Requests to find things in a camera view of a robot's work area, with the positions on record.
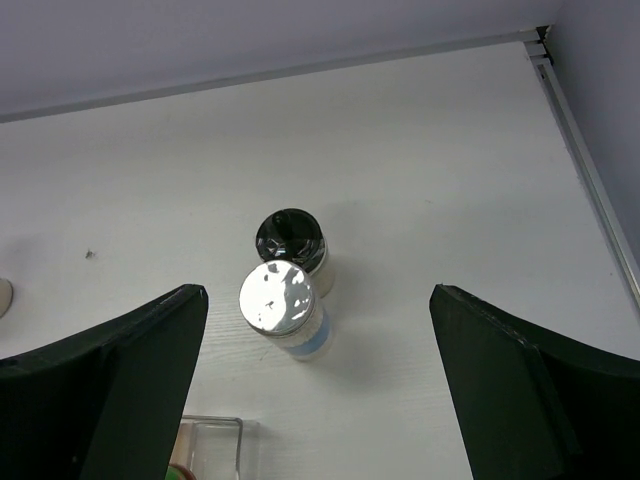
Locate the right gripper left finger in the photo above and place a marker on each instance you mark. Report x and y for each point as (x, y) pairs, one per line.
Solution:
(104, 403)

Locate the clear transparent bin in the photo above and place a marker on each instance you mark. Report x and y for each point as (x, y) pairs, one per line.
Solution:
(217, 447)

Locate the silver-cap white jar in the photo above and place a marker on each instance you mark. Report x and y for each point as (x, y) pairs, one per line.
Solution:
(279, 301)

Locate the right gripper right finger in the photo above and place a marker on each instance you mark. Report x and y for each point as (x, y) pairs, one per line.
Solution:
(532, 403)

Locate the black-cap white bottle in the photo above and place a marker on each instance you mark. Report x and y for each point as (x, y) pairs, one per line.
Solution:
(6, 295)
(294, 235)

